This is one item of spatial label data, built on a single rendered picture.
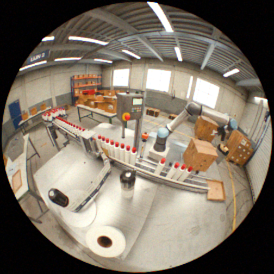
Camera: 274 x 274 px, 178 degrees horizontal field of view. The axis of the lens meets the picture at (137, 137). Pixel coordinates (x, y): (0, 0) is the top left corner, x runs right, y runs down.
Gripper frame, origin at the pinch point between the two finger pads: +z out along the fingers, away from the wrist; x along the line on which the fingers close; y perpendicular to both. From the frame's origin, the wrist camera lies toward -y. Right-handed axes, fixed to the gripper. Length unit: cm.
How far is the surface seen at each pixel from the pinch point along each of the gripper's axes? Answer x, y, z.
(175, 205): 58, -65, -15
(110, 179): 113, -45, -10
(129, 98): 99, 11, -33
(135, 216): 90, -66, -27
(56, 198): 125, -48, -55
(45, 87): 764, 330, 106
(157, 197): 74, -59, -11
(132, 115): 97, 4, -22
